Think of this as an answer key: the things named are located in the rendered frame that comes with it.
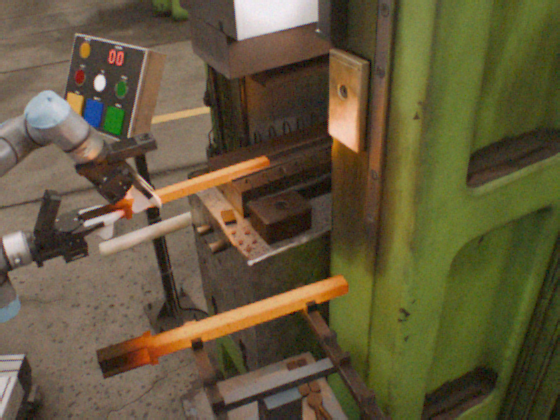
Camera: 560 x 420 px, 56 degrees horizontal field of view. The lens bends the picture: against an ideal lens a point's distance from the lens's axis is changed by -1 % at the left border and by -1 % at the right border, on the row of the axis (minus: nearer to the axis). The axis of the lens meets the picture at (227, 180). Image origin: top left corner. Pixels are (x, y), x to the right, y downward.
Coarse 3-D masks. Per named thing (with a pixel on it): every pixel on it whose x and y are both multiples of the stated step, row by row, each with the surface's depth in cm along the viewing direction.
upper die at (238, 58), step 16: (192, 16) 116; (192, 32) 119; (208, 32) 110; (272, 32) 107; (288, 32) 108; (304, 32) 110; (192, 48) 122; (208, 48) 113; (224, 48) 105; (240, 48) 105; (256, 48) 107; (272, 48) 108; (288, 48) 110; (304, 48) 112; (320, 48) 114; (224, 64) 108; (240, 64) 107; (256, 64) 109; (272, 64) 110
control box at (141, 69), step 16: (80, 48) 167; (96, 48) 162; (112, 48) 158; (128, 48) 154; (80, 64) 167; (96, 64) 162; (112, 64) 158; (128, 64) 154; (144, 64) 150; (160, 64) 155; (112, 80) 158; (128, 80) 154; (144, 80) 152; (64, 96) 172; (96, 96) 162; (112, 96) 158; (128, 96) 154; (144, 96) 154; (128, 112) 154; (144, 112) 156; (96, 128) 162; (128, 128) 154; (144, 128) 158
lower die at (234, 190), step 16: (304, 128) 148; (320, 128) 146; (256, 144) 143; (272, 144) 141; (288, 144) 140; (304, 144) 137; (208, 160) 139; (224, 160) 136; (240, 160) 135; (288, 160) 131; (304, 160) 132; (320, 160) 131; (240, 176) 127; (256, 176) 128; (272, 176) 127; (288, 176) 127; (304, 176) 129; (224, 192) 134; (240, 192) 123; (256, 192) 125; (240, 208) 127
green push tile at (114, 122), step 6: (108, 108) 158; (114, 108) 156; (108, 114) 158; (114, 114) 156; (120, 114) 155; (108, 120) 158; (114, 120) 156; (120, 120) 155; (108, 126) 158; (114, 126) 156; (120, 126) 155; (114, 132) 156; (120, 132) 155
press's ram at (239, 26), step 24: (192, 0) 113; (216, 0) 101; (240, 0) 95; (264, 0) 97; (288, 0) 99; (312, 0) 101; (216, 24) 105; (240, 24) 97; (264, 24) 99; (288, 24) 102
